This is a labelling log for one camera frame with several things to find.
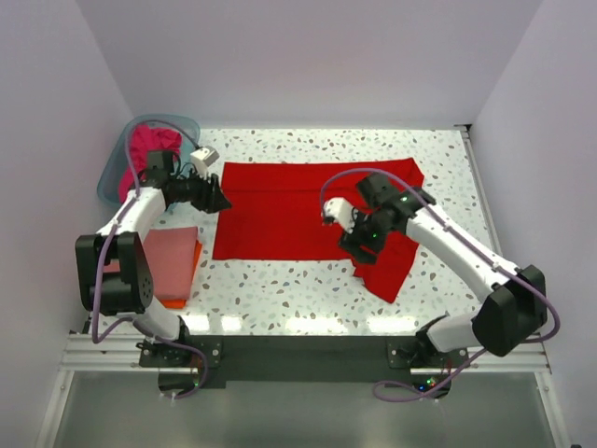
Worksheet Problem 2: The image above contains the red t-shirt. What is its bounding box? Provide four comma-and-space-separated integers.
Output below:
213, 158, 426, 303

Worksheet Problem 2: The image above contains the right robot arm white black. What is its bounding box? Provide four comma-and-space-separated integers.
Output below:
323, 171, 548, 357

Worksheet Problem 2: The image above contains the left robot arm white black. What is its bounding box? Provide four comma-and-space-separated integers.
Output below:
75, 147, 231, 343

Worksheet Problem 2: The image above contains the pink folded t-shirt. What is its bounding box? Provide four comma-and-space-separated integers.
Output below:
102, 226, 200, 300

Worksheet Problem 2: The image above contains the magenta crumpled t-shirt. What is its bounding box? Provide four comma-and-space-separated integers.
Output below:
118, 124, 182, 203

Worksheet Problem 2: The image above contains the teal plastic bin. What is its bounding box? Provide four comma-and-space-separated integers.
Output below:
97, 114, 201, 207

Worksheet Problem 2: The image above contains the orange folded t-shirt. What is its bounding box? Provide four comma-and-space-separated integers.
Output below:
159, 240, 202, 310

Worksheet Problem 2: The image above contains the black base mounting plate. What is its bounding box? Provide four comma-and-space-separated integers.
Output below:
136, 335, 468, 397

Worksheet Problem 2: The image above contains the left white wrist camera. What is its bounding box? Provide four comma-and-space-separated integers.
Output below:
189, 146, 219, 177

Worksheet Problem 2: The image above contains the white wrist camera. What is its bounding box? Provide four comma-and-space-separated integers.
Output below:
189, 146, 219, 177
322, 197, 356, 233

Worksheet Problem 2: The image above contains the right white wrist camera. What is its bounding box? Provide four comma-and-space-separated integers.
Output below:
322, 197, 356, 233

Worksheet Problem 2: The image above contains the aluminium frame rail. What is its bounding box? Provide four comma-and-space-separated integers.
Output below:
61, 334, 551, 373

